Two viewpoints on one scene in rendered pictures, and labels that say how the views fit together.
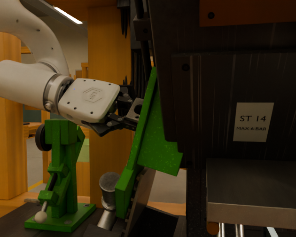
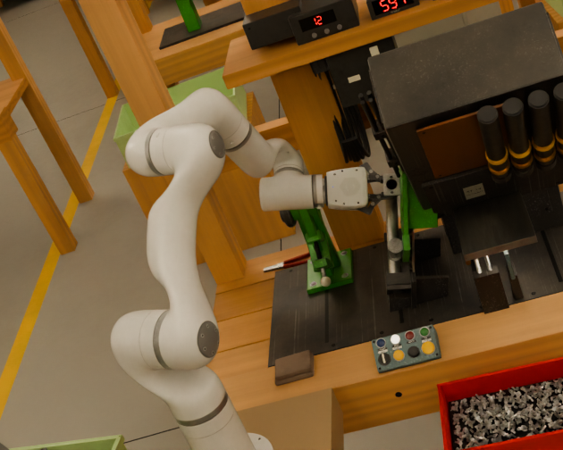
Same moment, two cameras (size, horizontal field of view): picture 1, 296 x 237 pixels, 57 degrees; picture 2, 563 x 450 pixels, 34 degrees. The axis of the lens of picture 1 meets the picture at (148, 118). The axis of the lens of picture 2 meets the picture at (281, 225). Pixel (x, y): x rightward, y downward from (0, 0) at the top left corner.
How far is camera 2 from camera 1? 1.84 m
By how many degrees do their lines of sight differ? 25
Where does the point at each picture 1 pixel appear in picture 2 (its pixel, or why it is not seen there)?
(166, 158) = (427, 219)
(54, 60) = (292, 160)
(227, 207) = (471, 254)
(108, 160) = not seen: hidden behind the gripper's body
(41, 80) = (306, 191)
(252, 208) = (481, 251)
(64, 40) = not seen: outside the picture
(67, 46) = not seen: outside the picture
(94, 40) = (285, 91)
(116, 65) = (319, 109)
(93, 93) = (349, 184)
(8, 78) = (278, 199)
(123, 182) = (407, 245)
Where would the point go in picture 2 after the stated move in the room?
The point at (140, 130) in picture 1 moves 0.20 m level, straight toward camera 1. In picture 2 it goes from (406, 211) to (433, 251)
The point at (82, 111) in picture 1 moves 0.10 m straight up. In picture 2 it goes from (350, 204) to (338, 170)
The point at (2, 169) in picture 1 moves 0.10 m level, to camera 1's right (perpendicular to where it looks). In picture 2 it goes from (224, 250) to (256, 237)
